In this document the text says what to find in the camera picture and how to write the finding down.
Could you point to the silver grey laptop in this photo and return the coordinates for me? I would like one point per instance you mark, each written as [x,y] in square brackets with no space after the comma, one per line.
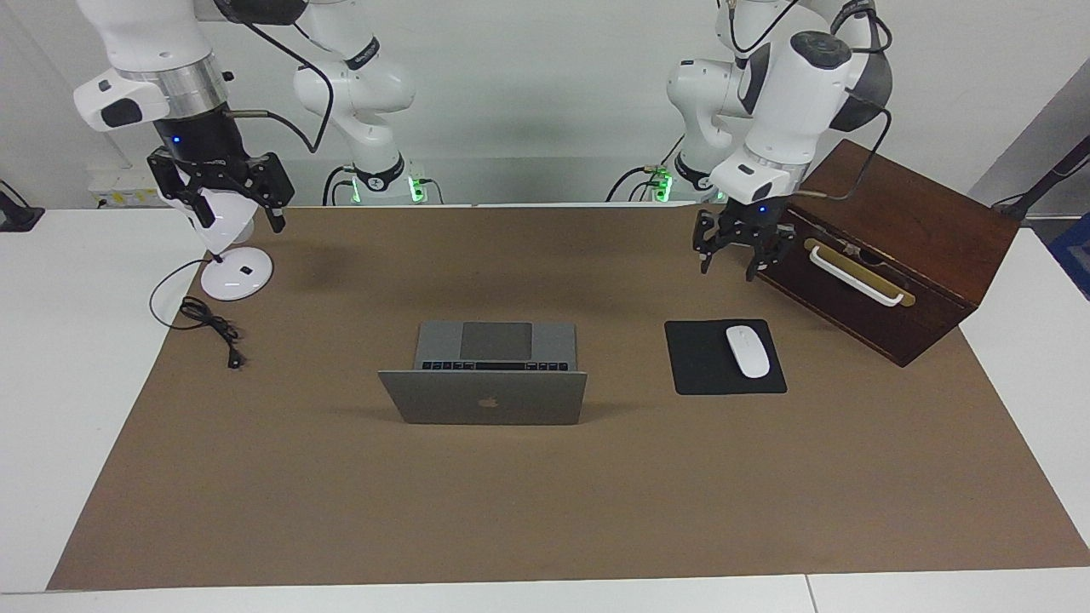
[485,400]

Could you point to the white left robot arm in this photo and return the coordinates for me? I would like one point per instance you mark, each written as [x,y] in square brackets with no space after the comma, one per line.
[792,94]

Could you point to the white power strip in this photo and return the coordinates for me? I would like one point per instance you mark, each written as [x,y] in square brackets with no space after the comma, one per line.
[123,191]

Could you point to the black mouse pad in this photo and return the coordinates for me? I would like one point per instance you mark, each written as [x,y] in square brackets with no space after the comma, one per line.
[698,362]

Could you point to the black tripod stand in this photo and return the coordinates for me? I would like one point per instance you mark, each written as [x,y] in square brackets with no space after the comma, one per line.
[1043,183]

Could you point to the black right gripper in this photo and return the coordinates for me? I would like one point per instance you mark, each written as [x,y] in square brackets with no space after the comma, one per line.
[204,140]

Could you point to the brown paper table mat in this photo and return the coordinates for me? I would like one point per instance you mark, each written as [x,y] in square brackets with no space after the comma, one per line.
[545,494]

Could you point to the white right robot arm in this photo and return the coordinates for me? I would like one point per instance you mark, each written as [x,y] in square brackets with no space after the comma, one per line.
[145,42]

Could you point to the white desk lamp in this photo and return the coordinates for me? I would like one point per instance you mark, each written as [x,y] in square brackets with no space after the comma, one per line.
[238,277]

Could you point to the brown wooden box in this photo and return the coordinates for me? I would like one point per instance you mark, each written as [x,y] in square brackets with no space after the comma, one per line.
[903,221]

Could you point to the black clamp stand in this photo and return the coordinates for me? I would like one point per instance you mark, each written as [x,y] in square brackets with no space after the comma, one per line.
[17,217]

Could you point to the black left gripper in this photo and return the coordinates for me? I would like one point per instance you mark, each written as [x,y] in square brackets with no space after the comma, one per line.
[749,223]

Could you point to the white computer mouse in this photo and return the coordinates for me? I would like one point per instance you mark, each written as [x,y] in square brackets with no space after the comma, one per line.
[748,351]

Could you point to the blue object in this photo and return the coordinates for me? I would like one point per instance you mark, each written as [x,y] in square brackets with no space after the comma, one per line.
[1075,255]

